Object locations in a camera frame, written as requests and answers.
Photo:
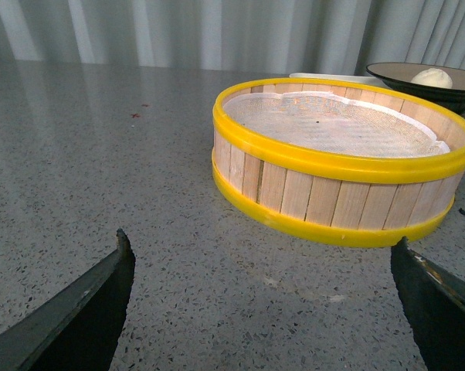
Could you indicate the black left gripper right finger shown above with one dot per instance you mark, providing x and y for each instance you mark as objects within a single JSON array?
[{"x": 433, "y": 301}]

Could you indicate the white steamer liner cloth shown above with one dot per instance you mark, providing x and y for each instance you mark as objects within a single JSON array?
[{"x": 327, "y": 122}]

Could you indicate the white steamed bun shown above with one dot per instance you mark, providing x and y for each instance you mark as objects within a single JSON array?
[{"x": 433, "y": 77}]

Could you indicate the bamboo steamer with yellow rims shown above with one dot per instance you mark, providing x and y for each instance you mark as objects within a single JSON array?
[{"x": 333, "y": 198}]

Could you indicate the beige plate with black rim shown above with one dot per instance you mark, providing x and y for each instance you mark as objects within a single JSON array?
[{"x": 398, "y": 76}]

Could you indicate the white rectangular tray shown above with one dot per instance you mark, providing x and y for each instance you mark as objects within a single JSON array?
[{"x": 373, "y": 81}]

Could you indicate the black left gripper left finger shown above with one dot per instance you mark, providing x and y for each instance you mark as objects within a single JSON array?
[{"x": 79, "y": 328}]

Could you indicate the grey pleated curtain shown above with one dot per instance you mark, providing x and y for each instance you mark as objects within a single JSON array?
[{"x": 333, "y": 37}]

